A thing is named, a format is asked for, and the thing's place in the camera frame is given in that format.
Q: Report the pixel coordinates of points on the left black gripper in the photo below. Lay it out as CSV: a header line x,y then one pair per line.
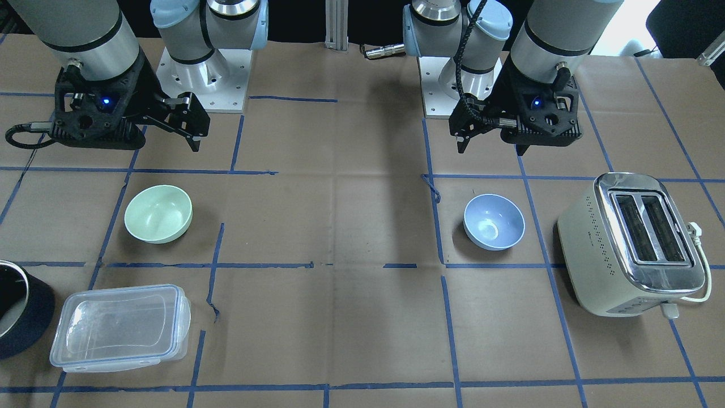
x,y
506,90

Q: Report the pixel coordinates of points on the aluminium frame post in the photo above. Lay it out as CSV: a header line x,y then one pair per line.
x,y
336,37

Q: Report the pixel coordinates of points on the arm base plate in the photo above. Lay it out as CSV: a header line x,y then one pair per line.
x,y
439,89
220,83

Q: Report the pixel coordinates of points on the cream toaster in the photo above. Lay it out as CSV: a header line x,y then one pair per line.
x,y
627,249

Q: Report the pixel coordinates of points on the green bowl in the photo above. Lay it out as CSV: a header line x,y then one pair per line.
x,y
159,214

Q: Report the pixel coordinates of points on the clear plastic food container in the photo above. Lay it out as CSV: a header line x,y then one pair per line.
x,y
118,329

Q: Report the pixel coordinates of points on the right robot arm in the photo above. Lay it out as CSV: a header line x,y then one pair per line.
x,y
96,37

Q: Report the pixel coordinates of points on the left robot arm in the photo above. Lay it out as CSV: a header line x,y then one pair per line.
x,y
473,35

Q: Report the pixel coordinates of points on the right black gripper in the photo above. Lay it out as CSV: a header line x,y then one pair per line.
x,y
146,86

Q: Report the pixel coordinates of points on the dark blue saucepan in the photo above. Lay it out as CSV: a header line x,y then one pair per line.
x,y
27,309

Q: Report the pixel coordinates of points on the blue bowl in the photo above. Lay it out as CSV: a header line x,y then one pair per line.
x,y
493,222

